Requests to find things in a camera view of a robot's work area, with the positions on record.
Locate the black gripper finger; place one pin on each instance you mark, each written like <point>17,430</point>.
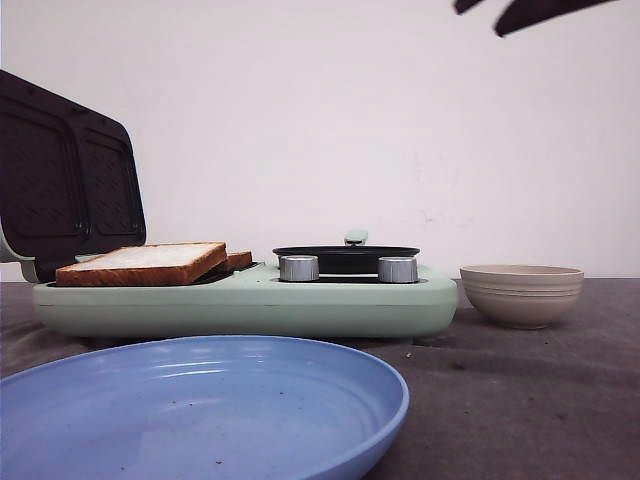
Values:
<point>521,14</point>
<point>462,6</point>

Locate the beige ribbed bowl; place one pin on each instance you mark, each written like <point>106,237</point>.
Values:
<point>522,296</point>

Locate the white bread slice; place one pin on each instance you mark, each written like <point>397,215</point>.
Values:
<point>175,264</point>
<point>238,260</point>

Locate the breakfast maker hinged lid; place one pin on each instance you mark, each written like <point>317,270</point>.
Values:
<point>69,186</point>

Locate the mint green breakfast maker base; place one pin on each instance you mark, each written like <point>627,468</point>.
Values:
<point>254,301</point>

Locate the right silver control knob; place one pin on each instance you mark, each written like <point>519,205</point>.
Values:
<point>397,270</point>

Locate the silver control knob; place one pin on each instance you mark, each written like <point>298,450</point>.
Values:
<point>397,270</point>
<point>298,268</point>

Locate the black round frying pan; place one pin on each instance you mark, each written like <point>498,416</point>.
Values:
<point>353,257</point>

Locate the left silver control knob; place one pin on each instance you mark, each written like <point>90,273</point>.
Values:
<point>298,268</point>

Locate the blue round plate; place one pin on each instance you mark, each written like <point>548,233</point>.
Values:
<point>217,407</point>

